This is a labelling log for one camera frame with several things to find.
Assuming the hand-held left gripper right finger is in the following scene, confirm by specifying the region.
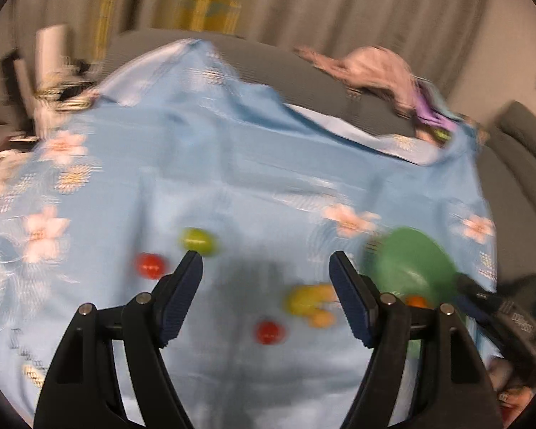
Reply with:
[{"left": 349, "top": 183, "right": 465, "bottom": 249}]
[{"left": 329, "top": 251, "right": 503, "bottom": 429}]

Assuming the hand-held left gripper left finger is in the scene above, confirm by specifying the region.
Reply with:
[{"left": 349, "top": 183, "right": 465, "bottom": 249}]
[{"left": 35, "top": 251, "right": 203, "bottom": 429}]

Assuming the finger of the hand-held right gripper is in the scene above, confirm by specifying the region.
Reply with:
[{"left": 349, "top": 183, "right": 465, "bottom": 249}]
[
  {"left": 453, "top": 272, "right": 498, "bottom": 307},
  {"left": 467, "top": 304, "right": 510, "bottom": 360}
]

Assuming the green plastic bowl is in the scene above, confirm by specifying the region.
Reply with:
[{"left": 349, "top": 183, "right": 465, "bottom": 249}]
[{"left": 370, "top": 227, "right": 467, "bottom": 358}]

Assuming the pale orange fruit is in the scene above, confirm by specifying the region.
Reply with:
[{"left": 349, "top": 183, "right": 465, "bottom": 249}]
[{"left": 308, "top": 310, "right": 337, "bottom": 329}]

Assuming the dark cloth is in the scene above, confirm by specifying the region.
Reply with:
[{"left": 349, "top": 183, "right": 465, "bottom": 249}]
[{"left": 498, "top": 266, "right": 536, "bottom": 311}]

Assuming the red round fruit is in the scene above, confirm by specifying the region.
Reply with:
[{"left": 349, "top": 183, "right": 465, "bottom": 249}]
[
  {"left": 135, "top": 252, "right": 168, "bottom": 280},
  {"left": 255, "top": 319, "right": 287, "bottom": 346}
]

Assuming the yellow lemon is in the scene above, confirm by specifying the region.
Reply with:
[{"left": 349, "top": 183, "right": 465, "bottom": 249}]
[{"left": 286, "top": 283, "right": 339, "bottom": 316}]

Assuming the green apple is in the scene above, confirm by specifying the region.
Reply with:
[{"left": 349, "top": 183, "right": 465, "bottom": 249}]
[{"left": 179, "top": 227, "right": 219, "bottom": 257}]

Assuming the light blue floral blanket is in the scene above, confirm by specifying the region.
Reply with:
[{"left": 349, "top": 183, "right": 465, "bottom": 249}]
[{"left": 0, "top": 38, "right": 501, "bottom": 429}]

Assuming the purple cloth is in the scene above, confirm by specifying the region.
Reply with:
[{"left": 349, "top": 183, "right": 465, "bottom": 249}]
[{"left": 411, "top": 83, "right": 461, "bottom": 132}]

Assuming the pink crumpled cloth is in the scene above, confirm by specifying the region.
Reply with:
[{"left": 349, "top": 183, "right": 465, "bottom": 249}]
[{"left": 295, "top": 45, "right": 423, "bottom": 114}]

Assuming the grey sofa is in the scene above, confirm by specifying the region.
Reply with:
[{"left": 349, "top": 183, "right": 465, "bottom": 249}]
[{"left": 103, "top": 29, "right": 536, "bottom": 305}]

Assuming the white upright object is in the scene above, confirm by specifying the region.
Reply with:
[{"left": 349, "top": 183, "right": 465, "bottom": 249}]
[{"left": 33, "top": 26, "right": 74, "bottom": 94}]

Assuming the beige curtain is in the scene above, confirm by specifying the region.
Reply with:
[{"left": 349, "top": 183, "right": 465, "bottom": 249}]
[{"left": 9, "top": 0, "right": 501, "bottom": 54}]

